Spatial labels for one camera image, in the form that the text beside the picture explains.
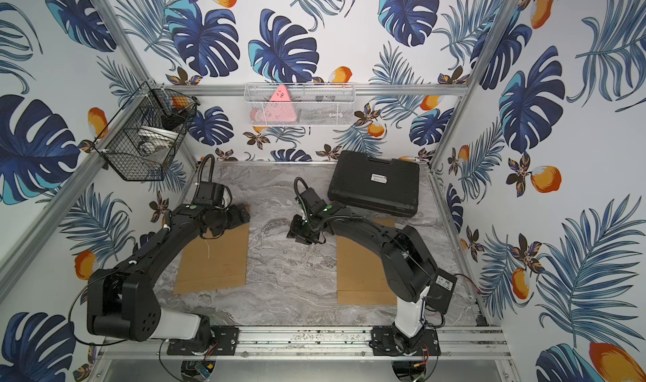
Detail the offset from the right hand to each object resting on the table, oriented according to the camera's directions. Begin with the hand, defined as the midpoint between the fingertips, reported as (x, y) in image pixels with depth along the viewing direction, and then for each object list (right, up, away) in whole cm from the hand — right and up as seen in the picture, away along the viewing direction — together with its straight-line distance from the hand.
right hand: (288, 236), depth 85 cm
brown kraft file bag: (+25, -15, +3) cm, 29 cm away
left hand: (-17, +7, +1) cm, 19 cm away
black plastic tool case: (+39, +17, +20) cm, 47 cm away
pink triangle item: (-4, +45, +5) cm, 45 cm away
